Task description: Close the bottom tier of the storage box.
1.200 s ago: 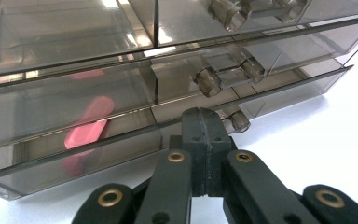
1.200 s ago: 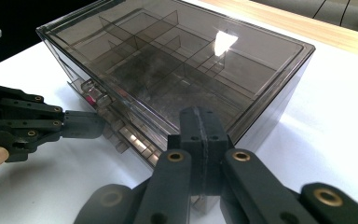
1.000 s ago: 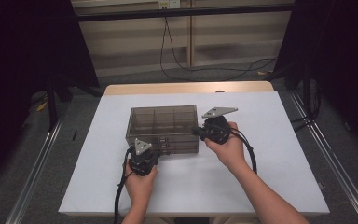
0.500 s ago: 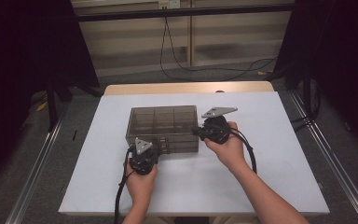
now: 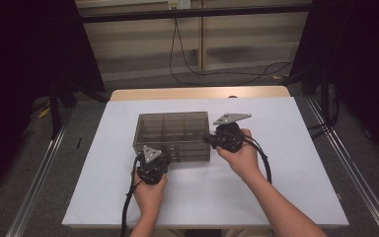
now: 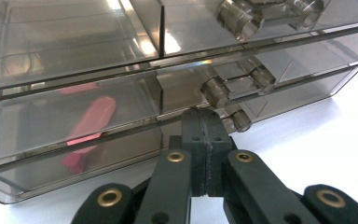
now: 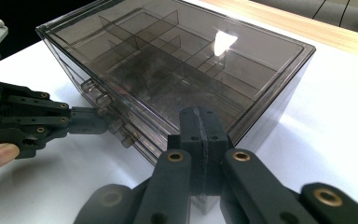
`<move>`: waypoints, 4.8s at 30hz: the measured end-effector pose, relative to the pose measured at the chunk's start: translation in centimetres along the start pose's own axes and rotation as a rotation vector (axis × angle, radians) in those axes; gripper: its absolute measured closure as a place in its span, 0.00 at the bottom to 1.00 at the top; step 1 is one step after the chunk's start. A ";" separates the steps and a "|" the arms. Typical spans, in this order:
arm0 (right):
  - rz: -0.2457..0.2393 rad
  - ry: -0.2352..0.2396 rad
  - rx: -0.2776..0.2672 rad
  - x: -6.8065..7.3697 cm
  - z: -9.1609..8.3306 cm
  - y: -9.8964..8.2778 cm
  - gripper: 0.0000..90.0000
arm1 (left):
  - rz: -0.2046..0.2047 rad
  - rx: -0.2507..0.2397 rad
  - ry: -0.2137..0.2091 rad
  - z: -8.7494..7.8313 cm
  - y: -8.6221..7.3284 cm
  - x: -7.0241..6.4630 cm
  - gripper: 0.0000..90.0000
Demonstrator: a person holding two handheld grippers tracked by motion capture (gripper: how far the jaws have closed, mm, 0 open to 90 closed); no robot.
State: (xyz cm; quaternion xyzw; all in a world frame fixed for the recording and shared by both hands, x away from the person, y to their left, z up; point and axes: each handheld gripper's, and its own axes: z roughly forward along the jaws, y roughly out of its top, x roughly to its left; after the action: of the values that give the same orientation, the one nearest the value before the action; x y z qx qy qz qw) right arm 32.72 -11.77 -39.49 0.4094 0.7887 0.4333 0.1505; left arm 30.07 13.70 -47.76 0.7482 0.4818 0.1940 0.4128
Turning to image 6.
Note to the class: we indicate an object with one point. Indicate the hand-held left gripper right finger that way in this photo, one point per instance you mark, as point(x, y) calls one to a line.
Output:
point(216, 143)

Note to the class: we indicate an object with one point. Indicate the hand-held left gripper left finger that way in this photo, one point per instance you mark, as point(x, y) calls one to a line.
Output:
point(194, 140)

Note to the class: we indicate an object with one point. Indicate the smoky transparent drawer cabinet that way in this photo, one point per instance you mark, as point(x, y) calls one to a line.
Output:
point(174, 60)

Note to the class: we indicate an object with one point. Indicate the small pink eraser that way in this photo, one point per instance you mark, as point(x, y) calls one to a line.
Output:
point(94, 116)

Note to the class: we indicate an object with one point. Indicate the smoky transparent bottom drawer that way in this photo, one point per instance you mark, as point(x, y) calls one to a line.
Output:
point(43, 177)

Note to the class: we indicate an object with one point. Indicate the smoky transparent middle drawer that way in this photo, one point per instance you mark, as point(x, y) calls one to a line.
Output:
point(37, 124)

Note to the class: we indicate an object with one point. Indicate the smoky transparent top drawer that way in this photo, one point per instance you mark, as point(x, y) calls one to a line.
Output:
point(59, 37)

